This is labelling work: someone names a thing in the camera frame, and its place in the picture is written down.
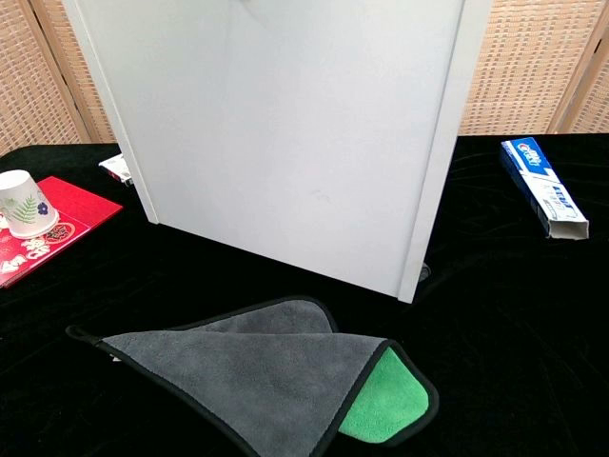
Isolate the woven rattan folding screen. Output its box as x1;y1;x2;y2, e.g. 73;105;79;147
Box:
458;0;609;137
0;0;118;156

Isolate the floral paper cup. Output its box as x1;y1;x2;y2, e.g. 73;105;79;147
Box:
0;169;61;240

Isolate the white cabinet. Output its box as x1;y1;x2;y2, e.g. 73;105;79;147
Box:
61;0;482;305

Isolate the small white red box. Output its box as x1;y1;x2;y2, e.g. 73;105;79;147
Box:
98;152;135;188

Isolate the black velvet tablecloth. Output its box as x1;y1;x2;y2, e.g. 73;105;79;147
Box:
0;134;609;457

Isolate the red spiral notebook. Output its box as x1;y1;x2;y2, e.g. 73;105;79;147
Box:
0;175;125;290

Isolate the blue white toothpaste box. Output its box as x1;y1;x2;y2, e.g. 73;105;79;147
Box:
499;137;591;240

